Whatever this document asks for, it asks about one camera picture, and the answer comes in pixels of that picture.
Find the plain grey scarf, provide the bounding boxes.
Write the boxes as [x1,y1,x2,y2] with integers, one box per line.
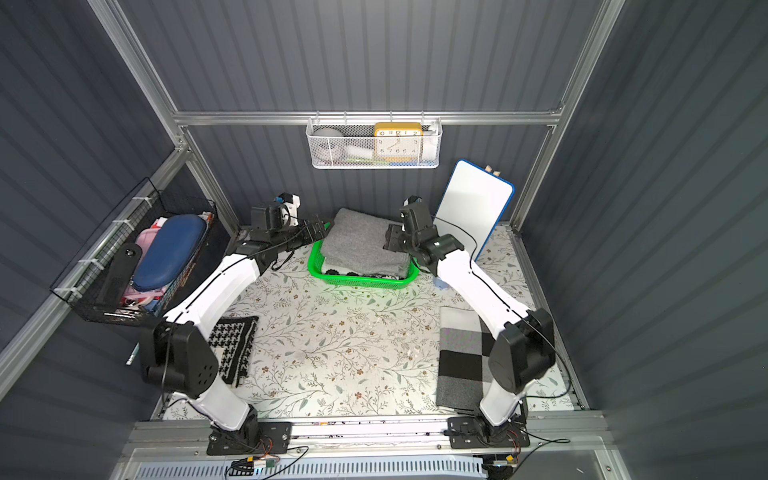
[322,208,409,273]

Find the smiley houndstooth knit scarf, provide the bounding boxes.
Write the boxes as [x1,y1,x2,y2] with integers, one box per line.
[321,259,410,281]

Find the grey black checkered scarf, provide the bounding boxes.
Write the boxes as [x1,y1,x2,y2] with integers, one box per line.
[436,307,524,418]

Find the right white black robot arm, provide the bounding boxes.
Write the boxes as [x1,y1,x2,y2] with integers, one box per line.
[384,196,557,427]

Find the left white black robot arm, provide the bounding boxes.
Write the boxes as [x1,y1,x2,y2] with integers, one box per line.
[139,193,326,435]

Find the green plastic basket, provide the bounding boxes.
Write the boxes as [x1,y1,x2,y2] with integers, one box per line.
[307,212,420,290]

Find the black white houndstooth scarf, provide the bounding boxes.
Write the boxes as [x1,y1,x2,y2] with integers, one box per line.
[208,316,259,387]

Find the pink items in basket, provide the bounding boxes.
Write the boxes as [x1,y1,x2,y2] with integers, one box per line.
[122,217,168,309]

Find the yellow alarm clock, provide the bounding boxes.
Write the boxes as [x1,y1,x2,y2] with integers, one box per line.
[374,122,424,163]

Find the white tape roll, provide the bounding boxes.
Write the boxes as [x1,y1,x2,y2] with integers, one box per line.
[309,128,346,163]

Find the white board blue frame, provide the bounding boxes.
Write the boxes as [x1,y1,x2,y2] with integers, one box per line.
[434,160,516,260]

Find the white wire wall basket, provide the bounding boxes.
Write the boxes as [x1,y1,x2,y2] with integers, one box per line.
[306,119,443,170]

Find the black remote handle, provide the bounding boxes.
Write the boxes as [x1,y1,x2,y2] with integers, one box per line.
[96,242,142,306]

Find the black wire side basket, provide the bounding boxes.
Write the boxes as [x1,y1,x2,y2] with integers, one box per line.
[51,181,218,326]

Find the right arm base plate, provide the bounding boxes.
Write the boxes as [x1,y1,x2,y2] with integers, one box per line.
[443,416,530,450]

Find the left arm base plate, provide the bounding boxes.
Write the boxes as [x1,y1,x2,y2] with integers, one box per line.
[206,422,293,456]

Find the small circuit board with wires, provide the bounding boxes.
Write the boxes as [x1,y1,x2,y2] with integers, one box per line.
[224,457,280,478]

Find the aluminium front rail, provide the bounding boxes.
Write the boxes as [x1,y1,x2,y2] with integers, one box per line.
[120,410,615,461]

